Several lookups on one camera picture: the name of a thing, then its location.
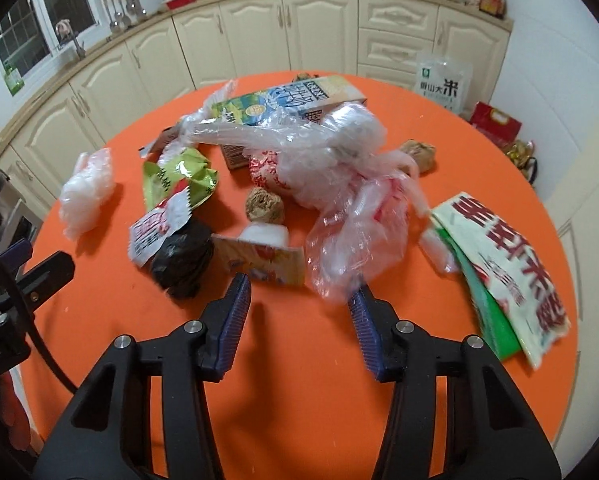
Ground clear plastic bag red print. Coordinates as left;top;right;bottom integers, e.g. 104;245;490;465
178;102;429;302

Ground rice noodle package red text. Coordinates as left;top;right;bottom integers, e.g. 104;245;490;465
420;193;569;370

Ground hanging utensil rack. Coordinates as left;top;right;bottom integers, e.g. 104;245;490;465
101;0;149;36

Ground lower kitchen cabinets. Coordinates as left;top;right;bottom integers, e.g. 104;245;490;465
0;0;513;197

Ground window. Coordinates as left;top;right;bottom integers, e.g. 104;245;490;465
0;0;100;76

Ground flat beige paper package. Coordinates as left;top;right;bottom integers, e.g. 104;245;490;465
212;222;305;286

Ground white red snack wrapper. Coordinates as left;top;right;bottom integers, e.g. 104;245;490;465
128;180;192;268

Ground green snack wrapper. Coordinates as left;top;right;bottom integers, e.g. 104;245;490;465
142;148;219;210

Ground orange round tablecloth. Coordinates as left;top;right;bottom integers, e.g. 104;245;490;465
34;77;575;479

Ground clear bubble wrap piece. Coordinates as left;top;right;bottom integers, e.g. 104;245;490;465
139;79;238;158

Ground red basin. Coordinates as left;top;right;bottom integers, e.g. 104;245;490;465
164;0;196;10

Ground faucet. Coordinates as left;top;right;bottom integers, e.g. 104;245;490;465
54;18;86;60

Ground white plastic bag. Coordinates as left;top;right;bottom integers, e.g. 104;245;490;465
59;148;115;240

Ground milk carton box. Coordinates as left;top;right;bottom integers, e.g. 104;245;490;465
212;75;367;150

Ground black plastic bag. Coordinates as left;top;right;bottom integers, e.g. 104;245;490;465
150;218;214;299

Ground cardboard box with groceries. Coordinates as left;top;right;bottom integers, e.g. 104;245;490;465
503;140;538;185

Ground brown paper ball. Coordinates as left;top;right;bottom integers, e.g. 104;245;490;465
245;186;286;224
399;139;436;174

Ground rice bag white green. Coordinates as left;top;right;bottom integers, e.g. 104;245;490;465
414;52;473;115

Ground green bottle on sill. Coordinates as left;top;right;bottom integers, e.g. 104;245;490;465
4;61;25;96

